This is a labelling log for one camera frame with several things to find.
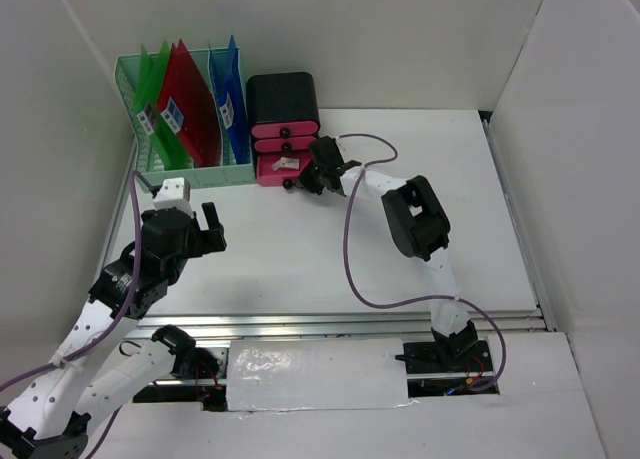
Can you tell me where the blue clip file folder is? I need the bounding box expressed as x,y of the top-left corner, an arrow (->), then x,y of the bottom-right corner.
208,35 -> 251,164

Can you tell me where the green clip file folder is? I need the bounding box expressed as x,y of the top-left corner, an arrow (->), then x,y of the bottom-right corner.
133,41 -> 190,171

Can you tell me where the white foil covered panel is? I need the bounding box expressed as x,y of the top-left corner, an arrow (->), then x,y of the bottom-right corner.
226,339 -> 410,412

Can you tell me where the black pink drawer unit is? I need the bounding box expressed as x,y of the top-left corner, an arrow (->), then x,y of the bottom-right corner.
246,72 -> 320,189

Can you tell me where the mint green file organizer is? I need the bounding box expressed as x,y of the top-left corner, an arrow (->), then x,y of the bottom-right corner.
114,54 -> 255,189

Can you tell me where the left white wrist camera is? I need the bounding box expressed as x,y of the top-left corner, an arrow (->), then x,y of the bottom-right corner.
153,177 -> 194,218

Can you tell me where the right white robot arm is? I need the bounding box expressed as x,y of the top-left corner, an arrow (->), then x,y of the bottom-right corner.
298,133 -> 478,371

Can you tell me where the red clip file folder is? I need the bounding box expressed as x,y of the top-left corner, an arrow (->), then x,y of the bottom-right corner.
156,40 -> 222,168

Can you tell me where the aluminium rail frame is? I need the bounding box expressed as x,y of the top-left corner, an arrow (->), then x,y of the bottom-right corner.
137,109 -> 546,338

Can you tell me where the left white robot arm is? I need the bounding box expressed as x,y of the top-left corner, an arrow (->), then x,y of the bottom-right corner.
1,203 -> 226,458

